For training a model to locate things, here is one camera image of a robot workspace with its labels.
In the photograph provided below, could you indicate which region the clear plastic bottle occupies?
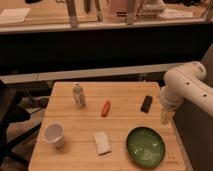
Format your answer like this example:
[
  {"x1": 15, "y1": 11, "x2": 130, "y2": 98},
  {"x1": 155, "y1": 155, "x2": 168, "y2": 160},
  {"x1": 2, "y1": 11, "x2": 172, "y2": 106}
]
[{"x1": 73, "y1": 83, "x2": 86, "y2": 108}]

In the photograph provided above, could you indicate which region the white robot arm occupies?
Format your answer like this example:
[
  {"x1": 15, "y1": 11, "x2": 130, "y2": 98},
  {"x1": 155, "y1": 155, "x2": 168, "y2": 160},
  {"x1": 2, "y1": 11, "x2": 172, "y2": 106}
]
[{"x1": 159, "y1": 61, "x2": 213, "y2": 124}]

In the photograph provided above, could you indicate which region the black rectangular device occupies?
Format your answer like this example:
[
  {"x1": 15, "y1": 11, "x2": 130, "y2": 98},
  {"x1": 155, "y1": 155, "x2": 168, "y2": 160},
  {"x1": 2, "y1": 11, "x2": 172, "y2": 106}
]
[{"x1": 140, "y1": 95, "x2": 153, "y2": 113}]

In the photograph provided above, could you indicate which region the green bowl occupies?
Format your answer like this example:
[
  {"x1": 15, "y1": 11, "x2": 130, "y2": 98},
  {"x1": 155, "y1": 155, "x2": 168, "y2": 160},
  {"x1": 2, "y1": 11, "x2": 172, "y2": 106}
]
[{"x1": 126, "y1": 127, "x2": 166, "y2": 169}]

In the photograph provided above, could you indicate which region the orange carrot toy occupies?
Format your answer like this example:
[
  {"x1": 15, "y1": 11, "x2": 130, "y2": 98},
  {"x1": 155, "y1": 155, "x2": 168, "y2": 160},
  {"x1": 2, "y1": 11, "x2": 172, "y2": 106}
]
[{"x1": 101, "y1": 100, "x2": 111, "y2": 117}]

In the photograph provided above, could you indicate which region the white folded cloth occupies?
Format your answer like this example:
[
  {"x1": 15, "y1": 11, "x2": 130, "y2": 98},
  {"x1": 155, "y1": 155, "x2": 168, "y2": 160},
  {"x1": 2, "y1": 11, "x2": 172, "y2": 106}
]
[{"x1": 94, "y1": 132, "x2": 111, "y2": 155}]

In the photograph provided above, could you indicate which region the white paper cup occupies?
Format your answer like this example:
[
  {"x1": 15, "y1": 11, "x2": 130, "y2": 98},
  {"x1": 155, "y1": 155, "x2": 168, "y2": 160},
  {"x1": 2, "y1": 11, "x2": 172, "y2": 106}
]
[{"x1": 44, "y1": 123, "x2": 64, "y2": 148}]

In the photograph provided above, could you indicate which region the white paper sheet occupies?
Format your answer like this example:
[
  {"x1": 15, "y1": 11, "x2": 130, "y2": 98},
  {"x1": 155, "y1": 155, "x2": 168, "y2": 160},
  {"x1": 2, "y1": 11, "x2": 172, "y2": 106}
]
[{"x1": 0, "y1": 8, "x2": 30, "y2": 24}]

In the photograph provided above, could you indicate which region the metal frame post right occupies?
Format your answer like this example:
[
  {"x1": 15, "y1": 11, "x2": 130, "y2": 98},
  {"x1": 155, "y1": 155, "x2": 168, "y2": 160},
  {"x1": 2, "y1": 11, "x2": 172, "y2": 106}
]
[{"x1": 126, "y1": 0, "x2": 136, "y2": 25}]

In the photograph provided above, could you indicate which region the metal frame post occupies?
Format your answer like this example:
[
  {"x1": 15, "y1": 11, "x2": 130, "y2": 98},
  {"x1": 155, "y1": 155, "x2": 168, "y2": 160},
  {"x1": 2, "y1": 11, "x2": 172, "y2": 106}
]
[
  {"x1": 66, "y1": 0, "x2": 78, "y2": 28},
  {"x1": 126, "y1": 0, "x2": 136, "y2": 25}
]

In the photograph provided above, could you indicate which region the metal frame post left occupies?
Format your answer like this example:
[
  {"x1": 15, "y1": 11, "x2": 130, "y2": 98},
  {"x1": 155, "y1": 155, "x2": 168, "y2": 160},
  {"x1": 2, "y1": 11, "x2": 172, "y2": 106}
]
[{"x1": 66, "y1": 0, "x2": 78, "y2": 28}]

